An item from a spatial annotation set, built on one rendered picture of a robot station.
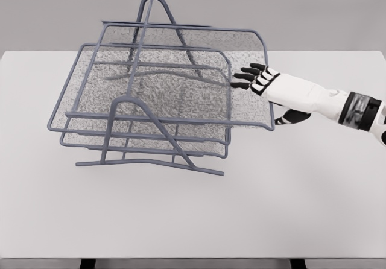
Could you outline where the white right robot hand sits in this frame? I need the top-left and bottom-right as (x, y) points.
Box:
(230, 63), (321, 127)

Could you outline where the large grey mesh folder tray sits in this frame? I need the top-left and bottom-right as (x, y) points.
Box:
(65, 22), (277, 132)

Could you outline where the grey wire rack frame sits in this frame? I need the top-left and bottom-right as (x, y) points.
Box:
(75, 0), (226, 177)

